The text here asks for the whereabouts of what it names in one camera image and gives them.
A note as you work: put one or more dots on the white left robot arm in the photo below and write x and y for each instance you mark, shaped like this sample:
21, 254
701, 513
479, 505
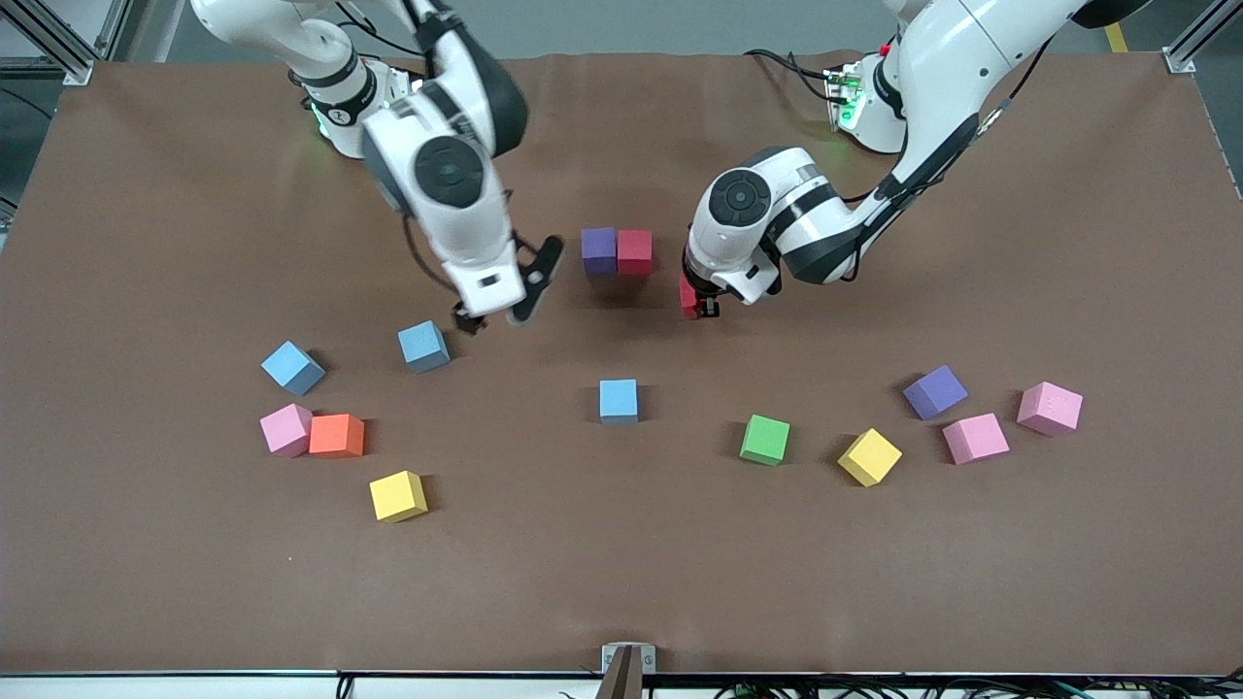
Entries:
932, 87

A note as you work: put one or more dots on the brown table mat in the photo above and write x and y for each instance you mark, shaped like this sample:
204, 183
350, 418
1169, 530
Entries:
621, 563

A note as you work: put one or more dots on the yellow foam cube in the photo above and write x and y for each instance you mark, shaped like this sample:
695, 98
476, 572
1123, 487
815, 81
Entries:
869, 456
397, 496

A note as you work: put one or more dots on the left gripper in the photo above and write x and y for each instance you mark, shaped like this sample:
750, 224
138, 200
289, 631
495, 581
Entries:
707, 308

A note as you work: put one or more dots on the orange foam cube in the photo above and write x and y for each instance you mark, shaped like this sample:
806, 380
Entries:
336, 435

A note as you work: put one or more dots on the green foam cube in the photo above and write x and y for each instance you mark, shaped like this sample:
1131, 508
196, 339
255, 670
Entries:
765, 439

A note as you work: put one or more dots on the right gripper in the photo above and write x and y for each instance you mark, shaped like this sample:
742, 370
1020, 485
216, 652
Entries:
468, 321

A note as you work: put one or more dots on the purple foam cube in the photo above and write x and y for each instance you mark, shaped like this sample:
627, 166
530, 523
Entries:
934, 391
599, 249

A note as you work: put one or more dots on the light blue foam cube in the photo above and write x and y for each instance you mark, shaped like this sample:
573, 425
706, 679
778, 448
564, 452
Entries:
619, 400
422, 345
289, 366

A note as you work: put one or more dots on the red foam cube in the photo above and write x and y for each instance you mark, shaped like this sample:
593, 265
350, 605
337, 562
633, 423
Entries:
688, 299
634, 250

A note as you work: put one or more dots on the aluminium frame profile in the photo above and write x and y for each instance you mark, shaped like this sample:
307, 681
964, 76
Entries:
1178, 60
73, 66

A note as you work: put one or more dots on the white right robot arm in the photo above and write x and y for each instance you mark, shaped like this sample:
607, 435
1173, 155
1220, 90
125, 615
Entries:
447, 175

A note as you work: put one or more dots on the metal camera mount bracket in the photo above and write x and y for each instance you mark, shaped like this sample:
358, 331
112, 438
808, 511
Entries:
628, 670

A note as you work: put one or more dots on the pink foam cube with dots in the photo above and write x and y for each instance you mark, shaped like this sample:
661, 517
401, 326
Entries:
1049, 408

